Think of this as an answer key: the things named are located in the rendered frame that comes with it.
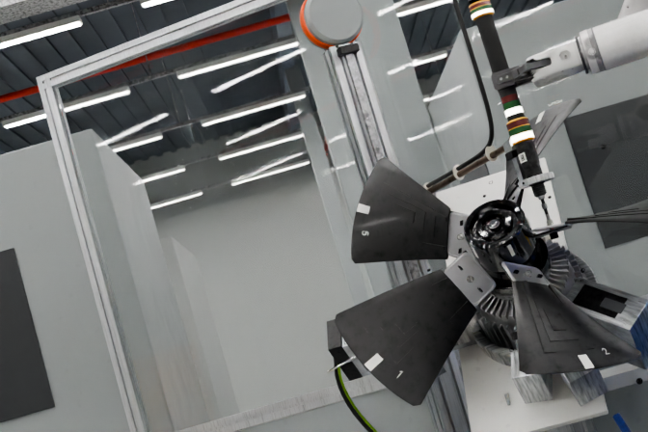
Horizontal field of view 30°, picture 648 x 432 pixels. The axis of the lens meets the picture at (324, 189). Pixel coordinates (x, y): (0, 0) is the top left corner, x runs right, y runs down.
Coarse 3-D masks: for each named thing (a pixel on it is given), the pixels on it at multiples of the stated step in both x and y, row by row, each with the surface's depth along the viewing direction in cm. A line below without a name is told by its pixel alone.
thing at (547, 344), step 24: (528, 288) 216; (552, 288) 220; (528, 312) 211; (552, 312) 212; (576, 312) 215; (528, 336) 206; (552, 336) 207; (576, 336) 208; (600, 336) 210; (528, 360) 202; (552, 360) 203; (576, 360) 203; (600, 360) 204; (624, 360) 205
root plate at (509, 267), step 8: (504, 264) 222; (512, 264) 224; (520, 264) 225; (512, 272) 221; (520, 272) 222; (536, 272) 225; (512, 280) 219; (520, 280) 219; (528, 280) 221; (536, 280) 222; (544, 280) 224
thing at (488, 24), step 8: (480, 16) 232; (488, 16) 232; (480, 24) 232; (488, 24) 231; (480, 32) 232; (488, 32) 231; (496, 32) 232; (488, 40) 231; (496, 40) 231; (488, 48) 231; (496, 48) 231; (488, 56) 231; (496, 56) 230; (504, 56) 231; (496, 64) 230; (504, 64) 230; (504, 88) 230; (512, 88) 230; (520, 112) 229
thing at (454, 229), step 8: (456, 216) 236; (464, 216) 234; (456, 224) 236; (464, 224) 235; (448, 232) 237; (456, 232) 236; (448, 240) 238; (456, 240) 236; (464, 240) 235; (448, 248) 238; (456, 248) 237; (464, 248) 236; (456, 256) 237; (472, 256) 234
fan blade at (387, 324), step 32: (416, 288) 225; (448, 288) 226; (352, 320) 225; (384, 320) 224; (416, 320) 224; (448, 320) 225; (384, 352) 222; (416, 352) 222; (448, 352) 224; (384, 384) 220; (416, 384) 221
